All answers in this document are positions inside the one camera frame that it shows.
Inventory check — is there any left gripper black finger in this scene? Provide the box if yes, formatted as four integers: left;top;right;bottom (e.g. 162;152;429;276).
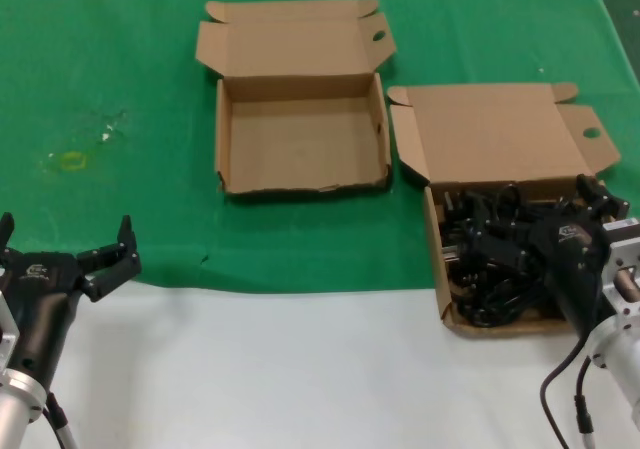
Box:
76;214;143;304
0;212;15;268

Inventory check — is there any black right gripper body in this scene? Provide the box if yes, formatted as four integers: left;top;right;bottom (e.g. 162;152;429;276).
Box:
528;212;610;341

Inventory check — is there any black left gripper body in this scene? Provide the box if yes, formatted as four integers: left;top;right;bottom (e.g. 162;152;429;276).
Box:
0;250;85;386

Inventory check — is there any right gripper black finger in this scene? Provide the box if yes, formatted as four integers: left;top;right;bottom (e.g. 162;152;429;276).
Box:
463;221;544;273
574;173;630;228

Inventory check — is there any open brown cardboard box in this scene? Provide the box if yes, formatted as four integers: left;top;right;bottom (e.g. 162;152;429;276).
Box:
194;0;399;203
387;82;623;341

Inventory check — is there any green table cloth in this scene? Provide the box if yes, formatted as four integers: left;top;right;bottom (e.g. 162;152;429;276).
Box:
0;0;640;293

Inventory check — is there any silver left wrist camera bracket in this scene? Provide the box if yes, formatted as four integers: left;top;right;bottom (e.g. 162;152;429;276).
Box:
0;288;22;371

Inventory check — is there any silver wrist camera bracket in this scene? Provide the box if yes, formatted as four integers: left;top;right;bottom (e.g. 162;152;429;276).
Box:
0;288;22;371
601;219;640;321

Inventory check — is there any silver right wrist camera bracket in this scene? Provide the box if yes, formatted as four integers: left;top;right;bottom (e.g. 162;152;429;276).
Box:
601;219;640;321

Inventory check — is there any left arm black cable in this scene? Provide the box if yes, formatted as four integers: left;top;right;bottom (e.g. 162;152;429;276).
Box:
44;391;80;449

